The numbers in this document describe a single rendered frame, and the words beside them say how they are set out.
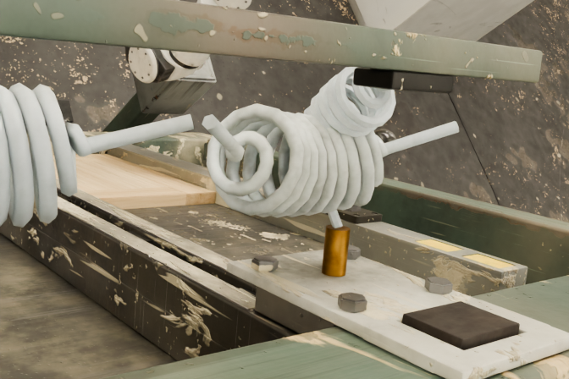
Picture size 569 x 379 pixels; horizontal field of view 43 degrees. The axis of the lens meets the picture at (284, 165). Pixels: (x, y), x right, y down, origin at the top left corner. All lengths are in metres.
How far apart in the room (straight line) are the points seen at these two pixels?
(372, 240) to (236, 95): 2.17
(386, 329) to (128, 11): 0.21
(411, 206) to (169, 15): 0.94
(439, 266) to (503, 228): 0.25
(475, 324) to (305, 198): 0.11
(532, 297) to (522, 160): 3.81
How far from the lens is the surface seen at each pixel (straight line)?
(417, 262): 0.88
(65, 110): 1.71
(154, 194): 1.14
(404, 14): 3.60
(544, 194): 4.34
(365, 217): 0.95
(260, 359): 0.36
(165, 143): 1.60
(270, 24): 0.32
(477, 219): 1.12
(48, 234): 0.81
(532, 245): 1.07
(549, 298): 0.52
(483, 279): 0.82
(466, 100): 4.17
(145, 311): 0.63
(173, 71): 1.36
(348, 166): 0.43
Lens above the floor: 2.16
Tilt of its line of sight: 46 degrees down
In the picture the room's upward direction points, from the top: 54 degrees clockwise
